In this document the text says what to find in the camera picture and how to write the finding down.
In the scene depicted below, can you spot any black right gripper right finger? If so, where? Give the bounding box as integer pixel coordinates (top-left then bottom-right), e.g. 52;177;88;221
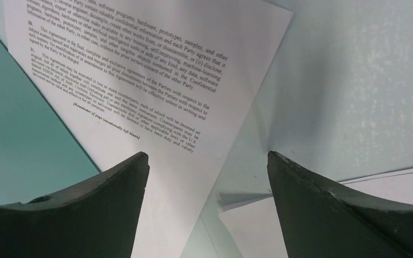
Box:
267;151;413;257

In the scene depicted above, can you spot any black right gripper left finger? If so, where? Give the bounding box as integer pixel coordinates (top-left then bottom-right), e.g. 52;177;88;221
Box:
0;152;149;257

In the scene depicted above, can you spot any teal plastic folder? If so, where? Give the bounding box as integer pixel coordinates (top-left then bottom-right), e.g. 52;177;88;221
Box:
0;41;98;205

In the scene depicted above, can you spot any printed white paper sheet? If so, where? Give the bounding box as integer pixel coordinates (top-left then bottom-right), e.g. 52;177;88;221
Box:
0;1;294;257

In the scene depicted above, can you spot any white paper sheet stack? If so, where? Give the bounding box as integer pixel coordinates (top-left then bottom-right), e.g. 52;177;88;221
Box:
219;168;413;257

